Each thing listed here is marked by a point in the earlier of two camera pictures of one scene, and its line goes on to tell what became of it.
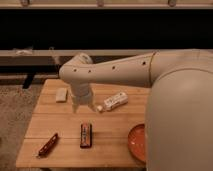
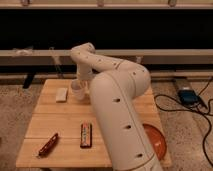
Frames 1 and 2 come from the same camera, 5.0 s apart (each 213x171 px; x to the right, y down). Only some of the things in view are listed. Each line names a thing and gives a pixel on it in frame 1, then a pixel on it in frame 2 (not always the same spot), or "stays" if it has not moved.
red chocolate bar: [86, 135] stays
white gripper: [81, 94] -> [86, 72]
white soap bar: [61, 94] stays
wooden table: [59, 137] stays
